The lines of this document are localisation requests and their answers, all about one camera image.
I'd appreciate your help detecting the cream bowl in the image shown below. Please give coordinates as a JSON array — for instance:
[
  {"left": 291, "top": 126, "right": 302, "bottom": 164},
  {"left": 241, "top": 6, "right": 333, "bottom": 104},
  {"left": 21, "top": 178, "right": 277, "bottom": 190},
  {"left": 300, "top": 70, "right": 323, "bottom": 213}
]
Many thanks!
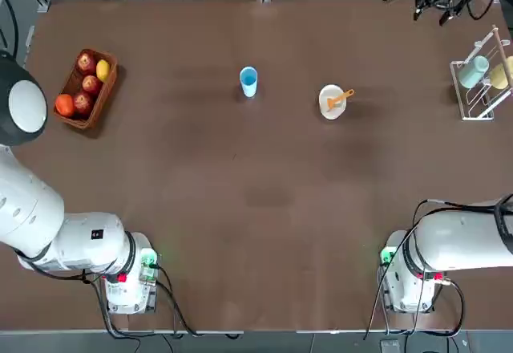
[{"left": 318, "top": 83, "right": 348, "bottom": 120}]

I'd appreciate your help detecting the right base cable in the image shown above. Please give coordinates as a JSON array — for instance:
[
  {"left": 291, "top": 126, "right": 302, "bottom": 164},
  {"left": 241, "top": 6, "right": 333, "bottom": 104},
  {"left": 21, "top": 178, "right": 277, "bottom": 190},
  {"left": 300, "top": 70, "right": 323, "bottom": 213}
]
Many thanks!
[{"left": 354, "top": 258, "right": 466, "bottom": 344}]

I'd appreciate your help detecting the yellow cup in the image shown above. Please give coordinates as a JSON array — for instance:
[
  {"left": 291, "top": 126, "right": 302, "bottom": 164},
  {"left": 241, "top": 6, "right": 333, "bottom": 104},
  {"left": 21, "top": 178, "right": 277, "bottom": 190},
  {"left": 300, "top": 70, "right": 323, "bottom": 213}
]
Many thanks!
[{"left": 489, "top": 56, "right": 513, "bottom": 90}]

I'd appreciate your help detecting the orange fruit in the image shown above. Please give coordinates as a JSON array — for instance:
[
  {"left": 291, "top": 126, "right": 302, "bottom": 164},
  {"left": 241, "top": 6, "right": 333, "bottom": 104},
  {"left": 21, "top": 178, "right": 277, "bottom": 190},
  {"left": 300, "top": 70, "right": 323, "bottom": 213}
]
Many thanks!
[{"left": 55, "top": 94, "right": 75, "bottom": 118}]

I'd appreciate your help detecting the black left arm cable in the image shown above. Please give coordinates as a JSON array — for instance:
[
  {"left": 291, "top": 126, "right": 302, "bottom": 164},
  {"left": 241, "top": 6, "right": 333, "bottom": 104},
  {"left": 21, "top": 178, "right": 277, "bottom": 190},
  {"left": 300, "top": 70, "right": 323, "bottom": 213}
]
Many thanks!
[{"left": 0, "top": 0, "right": 21, "bottom": 61}]

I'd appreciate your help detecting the yellow lemon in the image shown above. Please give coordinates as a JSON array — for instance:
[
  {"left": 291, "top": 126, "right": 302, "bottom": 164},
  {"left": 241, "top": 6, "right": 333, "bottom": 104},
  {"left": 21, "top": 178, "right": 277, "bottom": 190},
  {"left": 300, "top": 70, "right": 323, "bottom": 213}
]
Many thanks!
[{"left": 95, "top": 59, "right": 111, "bottom": 82}]

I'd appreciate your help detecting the blue cup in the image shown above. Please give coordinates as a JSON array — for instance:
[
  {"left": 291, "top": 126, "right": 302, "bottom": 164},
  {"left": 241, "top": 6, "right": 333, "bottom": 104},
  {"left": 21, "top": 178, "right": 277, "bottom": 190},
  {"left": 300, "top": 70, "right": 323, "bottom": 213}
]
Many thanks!
[{"left": 239, "top": 66, "right": 258, "bottom": 99}]

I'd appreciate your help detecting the brown wicker basket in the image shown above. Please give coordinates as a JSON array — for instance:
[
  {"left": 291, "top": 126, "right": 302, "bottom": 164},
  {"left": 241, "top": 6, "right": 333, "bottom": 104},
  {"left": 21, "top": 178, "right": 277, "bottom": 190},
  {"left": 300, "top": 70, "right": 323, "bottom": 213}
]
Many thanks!
[{"left": 52, "top": 47, "right": 119, "bottom": 129}]

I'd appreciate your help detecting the green cup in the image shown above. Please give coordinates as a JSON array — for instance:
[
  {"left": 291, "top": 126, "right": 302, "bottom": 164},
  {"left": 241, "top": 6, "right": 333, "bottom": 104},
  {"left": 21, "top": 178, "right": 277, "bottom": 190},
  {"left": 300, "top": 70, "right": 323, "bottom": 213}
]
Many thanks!
[{"left": 458, "top": 55, "right": 491, "bottom": 88}]

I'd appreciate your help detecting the black left base cable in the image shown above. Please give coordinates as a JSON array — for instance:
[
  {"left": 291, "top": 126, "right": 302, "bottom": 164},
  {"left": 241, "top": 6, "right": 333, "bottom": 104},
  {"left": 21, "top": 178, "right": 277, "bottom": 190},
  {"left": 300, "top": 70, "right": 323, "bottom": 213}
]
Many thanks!
[{"left": 154, "top": 263, "right": 245, "bottom": 339}]

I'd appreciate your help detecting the red apple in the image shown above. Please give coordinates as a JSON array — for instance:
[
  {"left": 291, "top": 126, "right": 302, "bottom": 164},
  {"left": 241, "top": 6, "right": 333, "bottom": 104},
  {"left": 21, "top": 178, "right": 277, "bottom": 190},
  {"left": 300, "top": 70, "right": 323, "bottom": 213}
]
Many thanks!
[
  {"left": 72, "top": 91, "right": 95, "bottom": 117},
  {"left": 76, "top": 51, "right": 98, "bottom": 76},
  {"left": 82, "top": 75, "right": 103, "bottom": 95}
]

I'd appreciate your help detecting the orange brush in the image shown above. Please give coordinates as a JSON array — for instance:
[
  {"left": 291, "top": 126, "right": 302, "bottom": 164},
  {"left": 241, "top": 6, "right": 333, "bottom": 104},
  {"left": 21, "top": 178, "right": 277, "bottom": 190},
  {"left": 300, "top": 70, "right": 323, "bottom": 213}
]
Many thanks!
[{"left": 326, "top": 88, "right": 356, "bottom": 113}]

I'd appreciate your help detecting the white wire cup rack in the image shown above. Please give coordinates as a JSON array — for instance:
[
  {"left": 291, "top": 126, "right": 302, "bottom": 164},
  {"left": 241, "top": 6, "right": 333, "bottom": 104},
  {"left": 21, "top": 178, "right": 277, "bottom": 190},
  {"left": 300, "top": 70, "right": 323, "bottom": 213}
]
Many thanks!
[{"left": 449, "top": 24, "right": 513, "bottom": 121}]

